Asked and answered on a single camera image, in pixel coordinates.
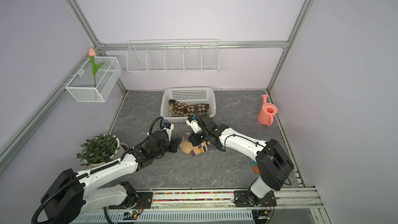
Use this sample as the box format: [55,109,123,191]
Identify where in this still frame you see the beige purple striped sock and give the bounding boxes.
[179,133,216,157]

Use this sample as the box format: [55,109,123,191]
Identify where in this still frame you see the dark brown argyle sock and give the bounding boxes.
[168,99,209,116]

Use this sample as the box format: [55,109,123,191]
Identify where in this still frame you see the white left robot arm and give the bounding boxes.
[31,117,177,224]

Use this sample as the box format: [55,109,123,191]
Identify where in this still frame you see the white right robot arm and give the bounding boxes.
[186,113,294,200]

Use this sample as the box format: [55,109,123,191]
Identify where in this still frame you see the white plastic perforated basket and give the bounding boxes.
[160,87,217,123]

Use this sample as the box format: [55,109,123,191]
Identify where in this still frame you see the pink watering can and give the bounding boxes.
[257,95,278,127]

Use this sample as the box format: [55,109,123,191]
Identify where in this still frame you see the green potted plant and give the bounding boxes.
[76,134,125,169]

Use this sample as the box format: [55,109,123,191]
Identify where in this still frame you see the pink artificial tulip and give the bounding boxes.
[89,48,105,88]

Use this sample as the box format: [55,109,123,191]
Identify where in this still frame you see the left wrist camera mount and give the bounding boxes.
[162,122,174,141]

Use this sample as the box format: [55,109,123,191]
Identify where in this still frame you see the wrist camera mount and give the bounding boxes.
[186,116,202,133]
[162,122,174,141]

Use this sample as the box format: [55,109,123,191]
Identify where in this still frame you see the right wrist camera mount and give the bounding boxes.
[186,116,202,133]

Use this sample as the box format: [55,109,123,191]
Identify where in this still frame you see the white wire wall shelf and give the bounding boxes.
[126,39,220,73]

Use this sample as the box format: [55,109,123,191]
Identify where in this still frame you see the white wire wall basket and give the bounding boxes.
[65,57,122,103]

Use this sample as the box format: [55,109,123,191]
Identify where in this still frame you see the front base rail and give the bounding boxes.
[65,186,324,211]

